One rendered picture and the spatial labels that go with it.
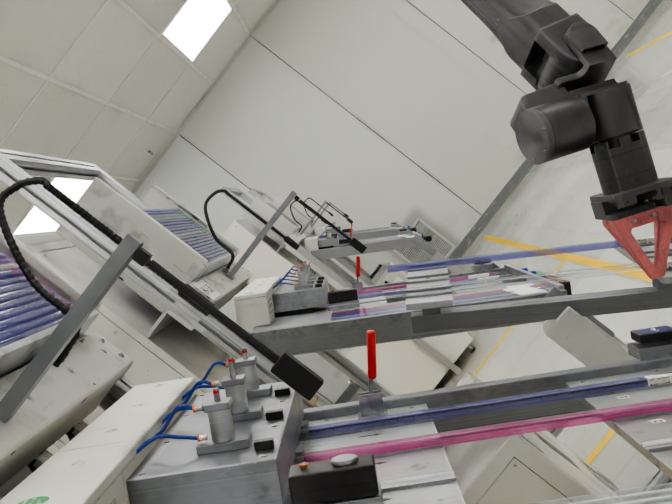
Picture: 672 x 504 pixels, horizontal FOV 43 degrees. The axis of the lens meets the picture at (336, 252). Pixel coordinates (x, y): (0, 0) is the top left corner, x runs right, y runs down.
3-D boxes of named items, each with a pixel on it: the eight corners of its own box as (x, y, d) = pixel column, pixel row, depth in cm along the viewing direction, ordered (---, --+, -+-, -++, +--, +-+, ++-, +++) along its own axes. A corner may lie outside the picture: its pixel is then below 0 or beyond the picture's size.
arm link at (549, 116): (589, 17, 90) (561, 75, 97) (498, 41, 86) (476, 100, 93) (657, 97, 85) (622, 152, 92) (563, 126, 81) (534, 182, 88)
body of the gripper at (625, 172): (620, 214, 85) (598, 142, 84) (592, 212, 95) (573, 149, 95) (684, 194, 85) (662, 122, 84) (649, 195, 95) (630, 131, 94)
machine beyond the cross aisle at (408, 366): (495, 287, 618) (287, 126, 614) (518, 300, 536) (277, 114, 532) (379, 435, 625) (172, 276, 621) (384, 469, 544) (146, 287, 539)
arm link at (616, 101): (638, 69, 87) (603, 82, 93) (584, 85, 85) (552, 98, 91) (657, 133, 88) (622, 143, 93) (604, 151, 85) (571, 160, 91)
